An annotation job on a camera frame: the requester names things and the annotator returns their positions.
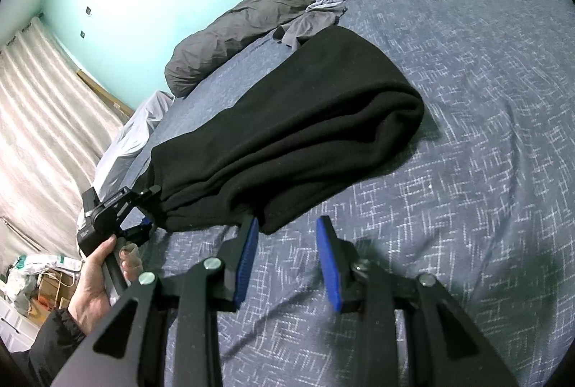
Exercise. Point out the black fleece garment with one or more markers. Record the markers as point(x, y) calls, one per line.
point(334, 113)

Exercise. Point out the beige striped curtain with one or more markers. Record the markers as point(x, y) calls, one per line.
point(54, 131)

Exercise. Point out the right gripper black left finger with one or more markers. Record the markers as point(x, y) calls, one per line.
point(128, 347)

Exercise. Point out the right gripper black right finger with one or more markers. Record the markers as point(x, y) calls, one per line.
point(444, 347)

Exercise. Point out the light grey pillow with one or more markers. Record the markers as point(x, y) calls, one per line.
point(130, 141)

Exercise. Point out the person's left hand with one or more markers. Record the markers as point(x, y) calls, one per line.
point(89, 302)

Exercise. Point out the grey sock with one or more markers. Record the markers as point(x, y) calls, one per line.
point(298, 31)

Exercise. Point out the black jacket left forearm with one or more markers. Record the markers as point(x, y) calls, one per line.
point(55, 343)

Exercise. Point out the blue patterned bed sheet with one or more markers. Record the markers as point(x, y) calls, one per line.
point(483, 198)

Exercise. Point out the cluttered boxes and bags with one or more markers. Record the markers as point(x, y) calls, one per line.
point(34, 286)

